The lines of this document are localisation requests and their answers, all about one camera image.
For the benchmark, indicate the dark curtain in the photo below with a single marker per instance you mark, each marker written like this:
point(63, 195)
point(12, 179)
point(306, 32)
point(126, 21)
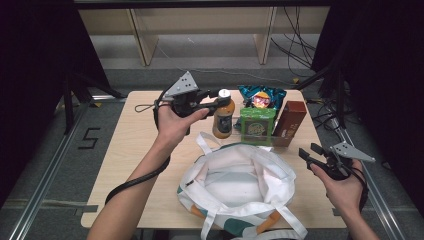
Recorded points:
point(383, 50)
point(33, 50)

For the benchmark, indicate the white patterned tote bag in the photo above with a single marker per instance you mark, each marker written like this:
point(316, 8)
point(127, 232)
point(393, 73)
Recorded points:
point(233, 190)

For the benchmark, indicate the black tripod stand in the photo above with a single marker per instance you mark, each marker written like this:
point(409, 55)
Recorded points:
point(340, 100)
point(68, 110)

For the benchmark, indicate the grey floor tape strip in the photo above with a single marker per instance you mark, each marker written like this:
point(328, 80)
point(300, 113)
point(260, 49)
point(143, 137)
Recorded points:
point(86, 209)

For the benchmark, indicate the green snack packet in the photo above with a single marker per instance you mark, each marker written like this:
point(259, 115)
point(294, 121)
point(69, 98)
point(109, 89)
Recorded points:
point(257, 126)

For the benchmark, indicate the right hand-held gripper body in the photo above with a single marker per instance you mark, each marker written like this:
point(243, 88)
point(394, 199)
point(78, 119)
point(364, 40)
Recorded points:
point(340, 165)

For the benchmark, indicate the clear plastic tray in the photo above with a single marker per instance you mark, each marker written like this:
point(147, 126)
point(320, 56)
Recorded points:
point(237, 111)

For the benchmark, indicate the person's left hand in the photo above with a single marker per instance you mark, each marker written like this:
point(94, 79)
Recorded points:
point(173, 128)

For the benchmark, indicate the person's right hand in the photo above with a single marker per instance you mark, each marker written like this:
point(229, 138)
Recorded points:
point(346, 195)

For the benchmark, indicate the metal floor rail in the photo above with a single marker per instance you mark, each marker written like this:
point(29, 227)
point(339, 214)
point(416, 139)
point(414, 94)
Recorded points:
point(43, 186)
point(383, 206)

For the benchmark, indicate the blue chip bag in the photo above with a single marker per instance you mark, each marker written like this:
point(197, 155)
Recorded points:
point(261, 96)

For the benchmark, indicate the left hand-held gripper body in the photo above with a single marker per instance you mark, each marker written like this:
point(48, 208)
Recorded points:
point(185, 100)

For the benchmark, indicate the orange drink bottle white cap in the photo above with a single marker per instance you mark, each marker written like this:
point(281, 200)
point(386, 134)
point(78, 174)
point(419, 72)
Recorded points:
point(223, 120)

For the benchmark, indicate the brown carton box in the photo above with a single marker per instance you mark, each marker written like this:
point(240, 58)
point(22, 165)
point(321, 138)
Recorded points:
point(290, 120)

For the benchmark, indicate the light wooden bench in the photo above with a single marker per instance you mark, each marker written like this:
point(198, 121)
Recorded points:
point(143, 43)

